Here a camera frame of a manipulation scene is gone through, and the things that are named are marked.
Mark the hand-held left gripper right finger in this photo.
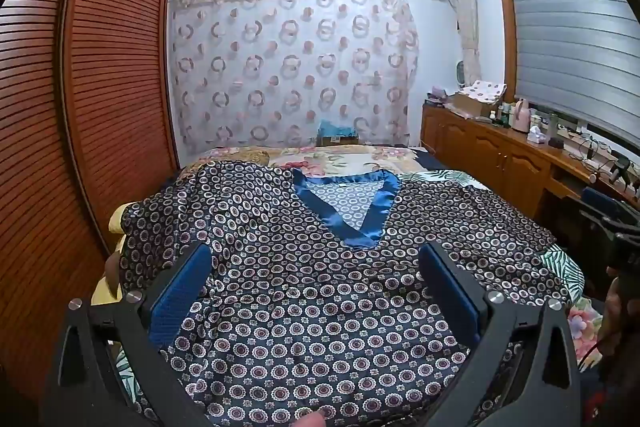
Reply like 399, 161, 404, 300
417, 241, 583, 427

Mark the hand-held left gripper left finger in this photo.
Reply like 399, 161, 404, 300
42, 242, 216, 427

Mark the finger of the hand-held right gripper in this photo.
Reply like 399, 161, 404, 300
580, 186, 623, 233

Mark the navy circle-print pajama top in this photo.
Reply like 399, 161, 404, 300
117, 161, 573, 427

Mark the person's right forearm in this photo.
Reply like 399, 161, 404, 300
597, 267, 640, 427

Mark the black desk device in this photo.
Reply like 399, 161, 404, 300
607, 159, 633, 188

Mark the yellow pillow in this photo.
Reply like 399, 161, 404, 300
92, 202, 132, 308

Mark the long wooden cabinet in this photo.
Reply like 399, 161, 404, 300
420, 102, 640, 228

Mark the pink thermos jug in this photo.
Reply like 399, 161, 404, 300
515, 98, 532, 132

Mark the white dotted cloth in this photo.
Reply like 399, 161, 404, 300
467, 79, 508, 102

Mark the open cardboard box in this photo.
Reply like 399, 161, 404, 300
452, 91, 501, 118

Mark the grey window blind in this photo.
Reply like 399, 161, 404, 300
505, 0, 640, 142

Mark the floral blanket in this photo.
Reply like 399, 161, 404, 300
192, 146, 603, 363

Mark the small brown box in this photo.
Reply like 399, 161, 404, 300
316, 134, 361, 148

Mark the teal cloth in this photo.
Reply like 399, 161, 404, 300
317, 119, 361, 138

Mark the brown louvered wooden wardrobe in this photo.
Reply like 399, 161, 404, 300
0, 0, 181, 408

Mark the beige window drape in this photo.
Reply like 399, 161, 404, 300
445, 0, 483, 90

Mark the sheer circle-print curtain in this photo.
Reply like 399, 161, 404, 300
167, 0, 421, 152

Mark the brown wooden bed post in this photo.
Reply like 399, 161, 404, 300
102, 252, 121, 288

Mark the wooden window frame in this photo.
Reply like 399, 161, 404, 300
492, 0, 576, 105

